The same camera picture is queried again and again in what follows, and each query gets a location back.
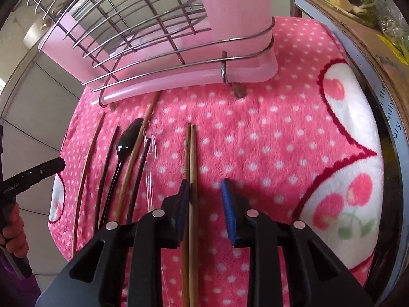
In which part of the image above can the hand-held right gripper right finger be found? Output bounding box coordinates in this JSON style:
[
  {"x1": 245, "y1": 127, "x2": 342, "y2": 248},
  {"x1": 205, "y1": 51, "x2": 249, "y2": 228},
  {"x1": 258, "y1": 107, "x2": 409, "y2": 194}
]
[{"x1": 221, "y1": 178, "x2": 374, "y2": 307}]

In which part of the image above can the person's left forearm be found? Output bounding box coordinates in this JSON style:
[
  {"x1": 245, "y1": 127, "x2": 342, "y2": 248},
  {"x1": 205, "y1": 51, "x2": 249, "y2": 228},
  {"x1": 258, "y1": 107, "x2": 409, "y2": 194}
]
[{"x1": 0, "y1": 246, "x2": 42, "y2": 307}]

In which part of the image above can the light wooden chopstick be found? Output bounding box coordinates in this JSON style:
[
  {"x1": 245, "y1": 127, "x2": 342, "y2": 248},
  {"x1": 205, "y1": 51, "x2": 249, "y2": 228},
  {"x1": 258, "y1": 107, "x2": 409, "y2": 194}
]
[{"x1": 189, "y1": 124, "x2": 199, "y2": 307}]

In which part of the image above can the brown wooden chopstick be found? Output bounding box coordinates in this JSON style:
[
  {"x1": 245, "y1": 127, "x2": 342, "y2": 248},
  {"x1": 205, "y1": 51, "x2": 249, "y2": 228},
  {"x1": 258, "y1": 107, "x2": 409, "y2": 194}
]
[
  {"x1": 114, "y1": 91, "x2": 161, "y2": 223},
  {"x1": 181, "y1": 122, "x2": 192, "y2": 307},
  {"x1": 73, "y1": 113, "x2": 105, "y2": 257}
]

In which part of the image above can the cardboard box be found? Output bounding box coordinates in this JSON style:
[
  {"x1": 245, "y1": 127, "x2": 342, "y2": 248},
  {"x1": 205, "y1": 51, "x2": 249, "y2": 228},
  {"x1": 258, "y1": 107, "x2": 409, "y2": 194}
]
[{"x1": 300, "y1": 0, "x2": 409, "y2": 116}]

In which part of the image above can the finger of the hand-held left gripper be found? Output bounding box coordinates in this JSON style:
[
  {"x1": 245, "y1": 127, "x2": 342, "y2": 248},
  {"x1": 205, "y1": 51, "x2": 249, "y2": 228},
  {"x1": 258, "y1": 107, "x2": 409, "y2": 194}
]
[{"x1": 0, "y1": 157, "x2": 66, "y2": 196}]

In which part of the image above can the pink polka dot blanket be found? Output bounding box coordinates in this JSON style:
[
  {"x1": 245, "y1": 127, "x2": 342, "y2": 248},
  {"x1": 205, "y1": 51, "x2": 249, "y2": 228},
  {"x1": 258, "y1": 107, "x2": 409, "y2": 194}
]
[{"x1": 47, "y1": 16, "x2": 384, "y2": 307}]

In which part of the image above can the dark brown chopstick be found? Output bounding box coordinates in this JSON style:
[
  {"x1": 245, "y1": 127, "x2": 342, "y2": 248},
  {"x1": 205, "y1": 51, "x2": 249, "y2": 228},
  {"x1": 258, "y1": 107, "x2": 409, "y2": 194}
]
[
  {"x1": 126, "y1": 138, "x2": 152, "y2": 225},
  {"x1": 95, "y1": 127, "x2": 119, "y2": 231}
]

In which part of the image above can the black plastic spoon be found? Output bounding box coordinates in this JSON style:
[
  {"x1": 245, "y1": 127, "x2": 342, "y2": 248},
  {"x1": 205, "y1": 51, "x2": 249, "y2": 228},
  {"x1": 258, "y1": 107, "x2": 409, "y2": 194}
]
[{"x1": 100, "y1": 118, "x2": 145, "y2": 229}]

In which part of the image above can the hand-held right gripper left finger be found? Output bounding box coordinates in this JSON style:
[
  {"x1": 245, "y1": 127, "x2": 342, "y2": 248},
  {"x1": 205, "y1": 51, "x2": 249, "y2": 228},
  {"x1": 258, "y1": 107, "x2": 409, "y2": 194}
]
[{"x1": 35, "y1": 179, "x2": 192, "y2": 307}]

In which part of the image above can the pink utensil cup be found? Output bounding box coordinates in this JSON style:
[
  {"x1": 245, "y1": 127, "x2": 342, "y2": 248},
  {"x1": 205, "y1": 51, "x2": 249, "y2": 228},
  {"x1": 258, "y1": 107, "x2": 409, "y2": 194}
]
[{"x1": 191, "y1": 0, "x2": 276, "y2": 58}]

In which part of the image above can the person's left hand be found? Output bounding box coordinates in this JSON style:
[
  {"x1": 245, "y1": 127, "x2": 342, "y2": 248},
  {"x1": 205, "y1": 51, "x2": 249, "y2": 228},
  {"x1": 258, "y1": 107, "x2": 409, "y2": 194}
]
[{"x1": 0, "y1": 203, "x2": 29, "y2": 258}]

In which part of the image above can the wire dish rack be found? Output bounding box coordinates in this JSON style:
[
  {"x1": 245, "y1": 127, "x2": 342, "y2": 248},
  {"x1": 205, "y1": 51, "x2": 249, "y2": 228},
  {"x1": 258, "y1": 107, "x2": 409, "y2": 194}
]
[{"x1": 24, "y1": 0, "x2": 276, "y2": 107}]

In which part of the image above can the pink plastic drip tray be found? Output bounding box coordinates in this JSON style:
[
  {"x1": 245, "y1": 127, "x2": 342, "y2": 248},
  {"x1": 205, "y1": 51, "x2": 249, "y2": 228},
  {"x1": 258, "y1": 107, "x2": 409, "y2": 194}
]
[{"x1": 38, "y1": 14, "x2": 278, "y2": 107}]

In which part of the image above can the clear plastic spoon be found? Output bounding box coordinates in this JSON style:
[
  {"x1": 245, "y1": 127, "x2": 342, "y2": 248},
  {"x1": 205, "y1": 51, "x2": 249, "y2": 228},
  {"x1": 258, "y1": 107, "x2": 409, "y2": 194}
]
[{"x1": 141, "y1": 125, "x2": 158, "y2": 213}]

